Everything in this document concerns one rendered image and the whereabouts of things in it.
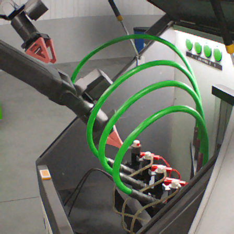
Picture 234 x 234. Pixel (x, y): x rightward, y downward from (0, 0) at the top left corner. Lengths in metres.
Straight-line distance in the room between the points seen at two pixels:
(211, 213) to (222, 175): 0.08
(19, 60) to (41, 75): 0.07
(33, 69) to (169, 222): 0.46
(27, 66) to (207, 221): 0.52
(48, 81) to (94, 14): 6.92
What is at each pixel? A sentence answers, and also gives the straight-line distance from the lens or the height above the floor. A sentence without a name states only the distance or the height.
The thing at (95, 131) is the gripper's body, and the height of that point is 1.19.
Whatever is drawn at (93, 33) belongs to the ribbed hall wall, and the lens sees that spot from 7.79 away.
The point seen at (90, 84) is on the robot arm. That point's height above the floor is 1.32.
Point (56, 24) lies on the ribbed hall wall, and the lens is 7.53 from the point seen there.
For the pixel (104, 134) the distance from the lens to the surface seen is 0.79.
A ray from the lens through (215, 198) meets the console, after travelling 0.71.
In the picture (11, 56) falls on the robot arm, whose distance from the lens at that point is 0.81.
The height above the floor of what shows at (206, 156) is 1.19.
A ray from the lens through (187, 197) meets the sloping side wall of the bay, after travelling 0.73.
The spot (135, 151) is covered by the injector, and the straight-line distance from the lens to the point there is 1.02.
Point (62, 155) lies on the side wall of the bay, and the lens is 1.33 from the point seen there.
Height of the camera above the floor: 1.56
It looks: 20 degrees down
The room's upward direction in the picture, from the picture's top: straight up
